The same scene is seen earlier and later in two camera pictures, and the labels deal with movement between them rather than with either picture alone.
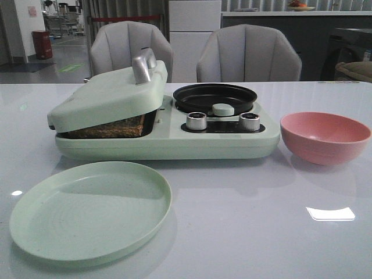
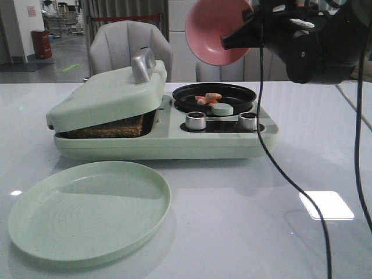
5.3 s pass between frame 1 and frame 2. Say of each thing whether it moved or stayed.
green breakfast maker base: stayed
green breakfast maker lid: stayed
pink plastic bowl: moved
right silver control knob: stayed
